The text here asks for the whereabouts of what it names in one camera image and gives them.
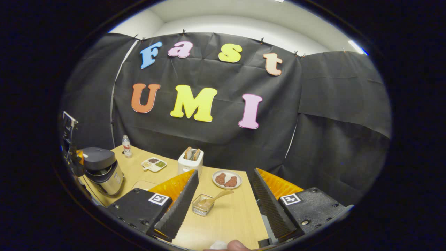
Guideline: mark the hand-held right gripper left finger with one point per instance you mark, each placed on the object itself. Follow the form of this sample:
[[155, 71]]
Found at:
[[179, 205]]

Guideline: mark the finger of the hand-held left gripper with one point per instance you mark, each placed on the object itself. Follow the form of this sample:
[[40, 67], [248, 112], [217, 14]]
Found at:
[[78, 167]]

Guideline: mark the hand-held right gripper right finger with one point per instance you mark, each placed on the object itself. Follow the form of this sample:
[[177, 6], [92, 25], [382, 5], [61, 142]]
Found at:
[[271, 205]]

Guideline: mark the silver rice cooker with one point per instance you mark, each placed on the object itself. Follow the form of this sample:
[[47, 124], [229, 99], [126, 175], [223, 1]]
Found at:
[[108, 177]]

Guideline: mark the wooden spoon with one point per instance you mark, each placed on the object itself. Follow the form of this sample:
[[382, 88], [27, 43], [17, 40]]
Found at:
[[216, 198]]

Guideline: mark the clear plastic rice container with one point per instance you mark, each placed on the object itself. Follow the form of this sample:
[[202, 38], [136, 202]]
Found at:
[[144, 184]]

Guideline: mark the white toaster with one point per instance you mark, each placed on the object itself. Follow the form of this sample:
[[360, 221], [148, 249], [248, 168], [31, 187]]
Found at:
[[190, 167]]

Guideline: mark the brown meat piece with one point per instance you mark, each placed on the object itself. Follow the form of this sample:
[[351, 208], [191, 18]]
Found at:
[[231, 182], [220, 179]]

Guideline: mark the white divided grain dish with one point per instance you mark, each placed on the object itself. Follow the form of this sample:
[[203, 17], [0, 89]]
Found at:
[[154, 164]]

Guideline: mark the small clear bottle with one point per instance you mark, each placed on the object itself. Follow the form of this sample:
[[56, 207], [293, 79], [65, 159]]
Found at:
[[127, 148]]

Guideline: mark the toasted bread slice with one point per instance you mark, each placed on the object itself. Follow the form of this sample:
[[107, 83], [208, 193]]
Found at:
[[188, 153], [197, 154]]

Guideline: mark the white round plate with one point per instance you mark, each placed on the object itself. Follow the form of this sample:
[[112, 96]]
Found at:
[[228, 173]]

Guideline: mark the white tissue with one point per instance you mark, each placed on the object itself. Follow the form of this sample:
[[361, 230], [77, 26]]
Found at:
[[219, 245]]

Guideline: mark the ceiling light panel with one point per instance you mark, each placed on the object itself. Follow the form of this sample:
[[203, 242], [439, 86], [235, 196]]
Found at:
[[358, 47]]

